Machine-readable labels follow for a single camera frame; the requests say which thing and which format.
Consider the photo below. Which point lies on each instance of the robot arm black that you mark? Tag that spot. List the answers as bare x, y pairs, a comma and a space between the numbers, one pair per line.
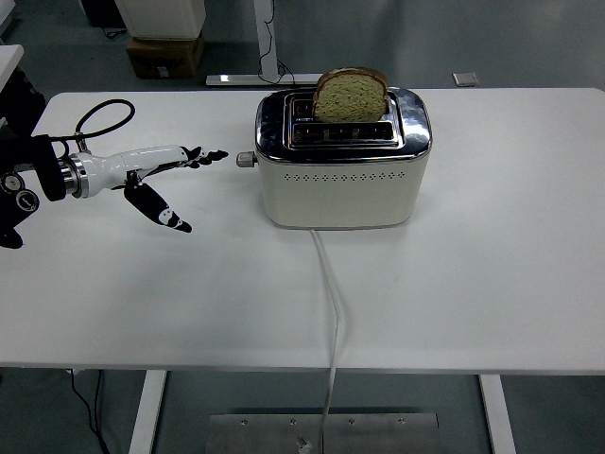
47, 165

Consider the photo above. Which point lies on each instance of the white side table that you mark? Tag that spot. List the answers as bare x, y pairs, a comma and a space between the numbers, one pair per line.
7, 61

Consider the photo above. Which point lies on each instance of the white appliance housing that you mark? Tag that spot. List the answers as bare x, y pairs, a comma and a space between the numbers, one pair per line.
161, 16

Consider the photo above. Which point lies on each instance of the white table leg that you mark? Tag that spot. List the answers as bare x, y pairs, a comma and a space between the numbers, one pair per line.
496, 416
146, 411

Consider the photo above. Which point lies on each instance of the cream toaster chrome top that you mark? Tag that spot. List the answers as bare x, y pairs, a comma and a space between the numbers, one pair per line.
340, 198

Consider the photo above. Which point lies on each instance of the brown cardboard box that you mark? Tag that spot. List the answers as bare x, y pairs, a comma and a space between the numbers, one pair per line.
164, 54

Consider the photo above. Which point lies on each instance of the white desk leg with foot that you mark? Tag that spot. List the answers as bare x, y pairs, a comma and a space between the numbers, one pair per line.
264, 38

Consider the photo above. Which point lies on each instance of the grey floor socket plate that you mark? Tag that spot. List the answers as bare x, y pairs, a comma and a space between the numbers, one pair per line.
465, 79

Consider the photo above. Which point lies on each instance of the black case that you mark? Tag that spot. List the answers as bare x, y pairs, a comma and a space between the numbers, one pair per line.
100, 12

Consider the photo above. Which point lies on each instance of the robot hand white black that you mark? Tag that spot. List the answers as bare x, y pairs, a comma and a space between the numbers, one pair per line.
118, 165

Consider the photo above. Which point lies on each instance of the brown bread slice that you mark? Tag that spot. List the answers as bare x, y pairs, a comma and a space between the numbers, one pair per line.
350, 99

